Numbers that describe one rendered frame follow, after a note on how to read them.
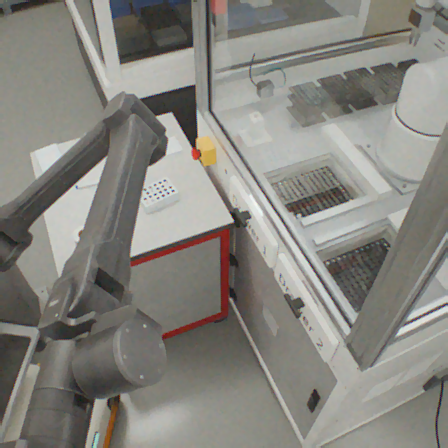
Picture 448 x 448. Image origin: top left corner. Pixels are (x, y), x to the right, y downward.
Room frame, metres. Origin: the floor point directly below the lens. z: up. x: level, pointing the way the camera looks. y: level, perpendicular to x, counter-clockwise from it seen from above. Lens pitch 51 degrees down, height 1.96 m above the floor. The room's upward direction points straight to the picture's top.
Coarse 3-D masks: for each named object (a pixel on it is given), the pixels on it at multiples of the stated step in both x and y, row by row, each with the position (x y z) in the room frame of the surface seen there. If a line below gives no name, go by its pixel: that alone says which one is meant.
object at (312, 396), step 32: (224, 192) 1.13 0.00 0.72; (256, 256) 0.89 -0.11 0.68; (256, 288) 0.87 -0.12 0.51; (256, 320) 0.84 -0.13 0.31; (288, 320) 0.67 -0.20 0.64; (256, 352) 0.80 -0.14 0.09; (288, 352) 0.63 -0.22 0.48; (288, 384) 0.59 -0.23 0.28; (320, 384) 0.48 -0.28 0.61; (384, 384) 0.47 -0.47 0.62; (416, 384) 0.56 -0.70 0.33; (288, 416) 0.53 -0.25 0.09; (320, 416) 0.42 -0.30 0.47; (352, 416) 0.45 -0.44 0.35
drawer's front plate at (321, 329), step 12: (276, 264) 0.72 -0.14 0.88; (288, 264) 0.69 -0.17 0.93; (276, 276) 0.71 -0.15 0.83; (288, 276) 0.66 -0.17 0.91; (288, 288) 0.65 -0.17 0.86; (300, 288) 0.61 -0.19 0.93; (312, 300) 0.58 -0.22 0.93; (300, 312) 0.59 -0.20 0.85; (312, 312) 0.55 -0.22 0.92; (312, 324) 0.54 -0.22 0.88; (324, 324) 0.51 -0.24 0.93; (312, 336) 0.52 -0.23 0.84; (324, 336) 0.49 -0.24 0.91; (324, 348) 0.48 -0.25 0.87; (324, 360) 0.46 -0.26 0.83
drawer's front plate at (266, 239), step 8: (232, 176) 1.01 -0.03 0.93; (232, 184) 0.99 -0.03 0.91; (240, 184) 0.98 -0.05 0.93; (232, 192) 0.99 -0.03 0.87; (240, 192) 0.94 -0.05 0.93; (232, 200) 0.99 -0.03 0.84; (240, 200) 0.94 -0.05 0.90; (248, 200) 0.91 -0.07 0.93; (240, 208) 0.94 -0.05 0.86; (248, 208) 0.89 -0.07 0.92; (256, 208) 0.88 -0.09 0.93; (256, 216) 0.85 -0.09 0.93; (248, 224) 0.89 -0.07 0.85; (256, 224) 0.84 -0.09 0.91; (264, 224) 0.82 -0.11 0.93; (256, 232) 0.84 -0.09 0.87; (264, 232) 0.80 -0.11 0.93; (256, 240) 0.83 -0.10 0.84; (264, 240) 0.79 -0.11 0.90; (272, 240) 0.77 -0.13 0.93; (272, 248) 0.75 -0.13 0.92; (264, 256) 0.78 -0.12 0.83; (272, 256) 0.75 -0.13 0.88; (272, 264) 0.75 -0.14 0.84
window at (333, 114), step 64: (256, 0) 0.98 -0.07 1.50; (320, 0) 0.77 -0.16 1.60; (384, 0) 0.63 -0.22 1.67; (256, 64) 0.97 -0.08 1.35; (320, 64) 0.74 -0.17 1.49; (384, 64) 0.60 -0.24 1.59; (256, 128) 0.95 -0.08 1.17; (320, 128) 0.71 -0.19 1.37; (384, 128) 0.56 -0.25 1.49; (320, 192) 0.67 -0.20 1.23; (384, 192) 0.52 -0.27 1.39; (320, 256) 0.62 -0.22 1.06; (384, 256) 0.47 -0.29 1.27
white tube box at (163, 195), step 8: (152, 184) 1.10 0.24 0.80; (160, 184) 1.11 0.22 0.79; (144, 192) 1.06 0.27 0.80; (160, 192) 1.07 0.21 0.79; (168, 192) 1.07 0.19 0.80; (176, 192) 1.06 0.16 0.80; (144, 200) 1.03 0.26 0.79; (160, 200) 1.03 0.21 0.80; (168, 200) 1.04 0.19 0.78; (144, 208) 1.01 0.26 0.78; (152, 208) 1.01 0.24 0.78
